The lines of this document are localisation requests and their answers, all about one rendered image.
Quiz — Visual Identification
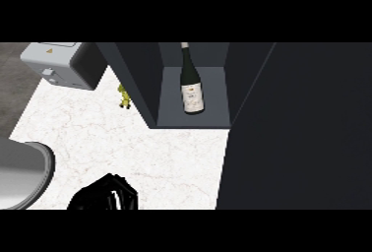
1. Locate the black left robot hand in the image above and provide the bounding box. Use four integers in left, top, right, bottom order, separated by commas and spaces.
65, 172, 140, 211

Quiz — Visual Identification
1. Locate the dark grey cabinet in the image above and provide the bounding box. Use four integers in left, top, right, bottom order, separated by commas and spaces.
95, 41, 278, 130

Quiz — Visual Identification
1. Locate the dark green wine bottle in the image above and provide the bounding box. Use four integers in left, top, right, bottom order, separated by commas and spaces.
179, 41, 207, 115

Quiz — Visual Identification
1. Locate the dark grey cabinet door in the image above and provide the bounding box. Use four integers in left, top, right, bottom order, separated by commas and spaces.
216, 41, 372, 211

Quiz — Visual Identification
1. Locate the small yellow-green object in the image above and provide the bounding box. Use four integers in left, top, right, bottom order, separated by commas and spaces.
117, 83, 134, 110

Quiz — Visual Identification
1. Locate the grey toaster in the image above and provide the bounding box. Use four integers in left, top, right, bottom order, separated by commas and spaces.
19, 41, 109, 92

